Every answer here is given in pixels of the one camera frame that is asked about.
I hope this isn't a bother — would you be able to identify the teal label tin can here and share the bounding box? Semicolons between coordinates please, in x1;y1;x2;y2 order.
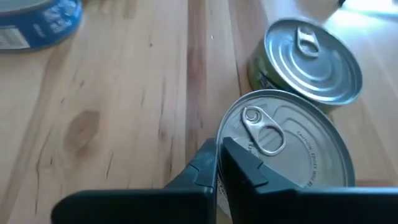
216;89;356;218

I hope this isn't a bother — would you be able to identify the green label silver top can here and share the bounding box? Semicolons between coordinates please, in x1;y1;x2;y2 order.
247;17;364;114

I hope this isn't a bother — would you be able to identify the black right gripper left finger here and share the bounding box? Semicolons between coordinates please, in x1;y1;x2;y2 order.
50;138;218;224

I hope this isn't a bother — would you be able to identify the blue label tuna can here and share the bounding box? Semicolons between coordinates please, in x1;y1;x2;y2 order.
0;0;84;52

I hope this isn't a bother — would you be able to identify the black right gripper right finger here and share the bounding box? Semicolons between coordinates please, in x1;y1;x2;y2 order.
221;136;398;224

